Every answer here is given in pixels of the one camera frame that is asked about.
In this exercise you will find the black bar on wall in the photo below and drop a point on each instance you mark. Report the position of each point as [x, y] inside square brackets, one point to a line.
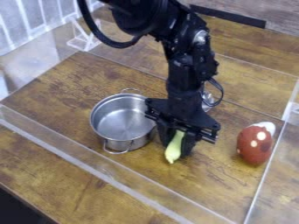
[230, 16]

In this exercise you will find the red spotted toy mushroom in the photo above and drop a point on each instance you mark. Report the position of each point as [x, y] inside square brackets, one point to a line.
[255, 141]

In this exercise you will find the small steel pot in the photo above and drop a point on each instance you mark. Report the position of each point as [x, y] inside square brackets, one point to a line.
[119, 122]

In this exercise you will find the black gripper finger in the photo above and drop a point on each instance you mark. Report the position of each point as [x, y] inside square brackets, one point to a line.
[190, 139]
[166, 131]

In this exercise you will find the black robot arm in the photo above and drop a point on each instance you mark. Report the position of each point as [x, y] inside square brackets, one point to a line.
[182, 32]

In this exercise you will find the clear acrylic triangle stand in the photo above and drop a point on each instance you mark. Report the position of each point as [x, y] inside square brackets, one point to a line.
[83, 41]

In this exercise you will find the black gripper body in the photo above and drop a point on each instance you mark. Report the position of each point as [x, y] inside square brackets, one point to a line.
[186, 118]

